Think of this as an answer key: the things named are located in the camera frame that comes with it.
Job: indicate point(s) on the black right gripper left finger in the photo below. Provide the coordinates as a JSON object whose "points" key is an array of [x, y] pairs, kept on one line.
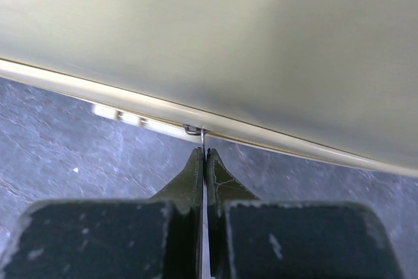
{"points": [[158, 237]]}

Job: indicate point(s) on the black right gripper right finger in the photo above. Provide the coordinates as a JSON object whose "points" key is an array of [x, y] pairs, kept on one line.
{"points": [[252, 238]]}

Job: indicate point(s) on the yellow suitcase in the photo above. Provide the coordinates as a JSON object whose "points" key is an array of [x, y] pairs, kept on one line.
{"points": [[331, 80]]}

